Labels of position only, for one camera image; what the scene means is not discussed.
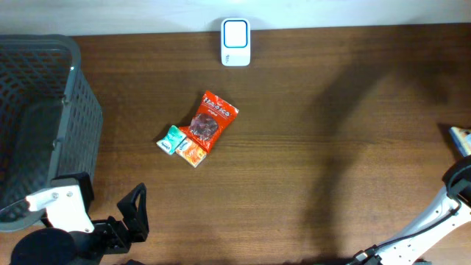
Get green tissue pack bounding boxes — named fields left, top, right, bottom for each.
left=156, top=125, right=186, bottom=155

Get orange tissue pack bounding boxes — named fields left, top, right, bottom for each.
left=175, top=138, right=207, bottom=168

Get red Hacks candy bag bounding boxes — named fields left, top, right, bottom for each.
left=179, top=91, right=239, bottom=153

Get yellow snack bag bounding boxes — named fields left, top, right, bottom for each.
left=449, top=127, right=471, bottom=157

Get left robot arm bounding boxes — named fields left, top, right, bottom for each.
left=10, top=183, right=149, bottom=264

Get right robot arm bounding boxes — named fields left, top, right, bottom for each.
left=349, top=156, right=470, bottom=265

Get white barcode scanner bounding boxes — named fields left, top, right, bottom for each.
left=220, top=18, right=251, bottom=67

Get grey plastic basket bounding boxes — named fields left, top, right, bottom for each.
left=0, top=34, right=105, bottom=233

